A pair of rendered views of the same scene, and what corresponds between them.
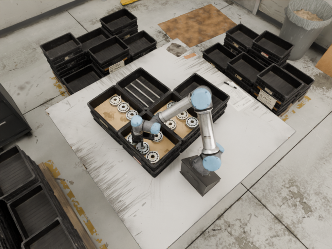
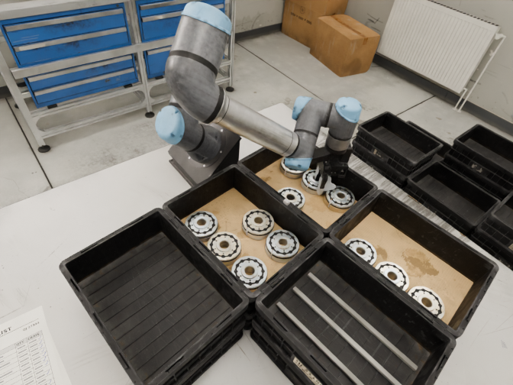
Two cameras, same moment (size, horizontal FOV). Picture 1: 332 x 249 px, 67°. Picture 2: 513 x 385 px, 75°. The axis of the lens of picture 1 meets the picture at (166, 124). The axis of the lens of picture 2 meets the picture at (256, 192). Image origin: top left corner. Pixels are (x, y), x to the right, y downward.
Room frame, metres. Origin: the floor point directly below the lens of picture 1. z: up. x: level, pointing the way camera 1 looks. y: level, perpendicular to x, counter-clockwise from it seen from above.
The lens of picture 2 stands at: (1.77, -0.09, 1.70)
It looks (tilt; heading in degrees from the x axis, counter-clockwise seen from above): 47 degrees down; 176
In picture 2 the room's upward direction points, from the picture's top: 7 degrees clockwise
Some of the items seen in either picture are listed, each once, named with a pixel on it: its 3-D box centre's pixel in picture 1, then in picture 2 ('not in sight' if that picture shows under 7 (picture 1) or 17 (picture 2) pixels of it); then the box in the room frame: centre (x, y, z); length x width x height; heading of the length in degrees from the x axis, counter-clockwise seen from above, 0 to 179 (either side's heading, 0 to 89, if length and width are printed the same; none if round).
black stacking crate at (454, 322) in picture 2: (116, 111); (404, 261); (1.22, 0.41, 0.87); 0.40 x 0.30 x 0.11; 46
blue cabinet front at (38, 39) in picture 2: not in sight; (79, 56); (-0.36, -1.23, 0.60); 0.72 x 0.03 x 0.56; 130
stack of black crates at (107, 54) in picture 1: (111, 62); not in sight; (2.31, 0.68, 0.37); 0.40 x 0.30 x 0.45; 130
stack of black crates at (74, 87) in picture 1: (85, 84); not in sight; (2.05, 0.98, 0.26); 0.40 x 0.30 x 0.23; 130
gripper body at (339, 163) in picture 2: (138, 135); (333, 158); (0.92, 0.20, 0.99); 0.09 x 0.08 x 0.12; 94
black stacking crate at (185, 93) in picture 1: (200, 98); (156, 293); (1.38, -0.30, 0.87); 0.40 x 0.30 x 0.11; 46
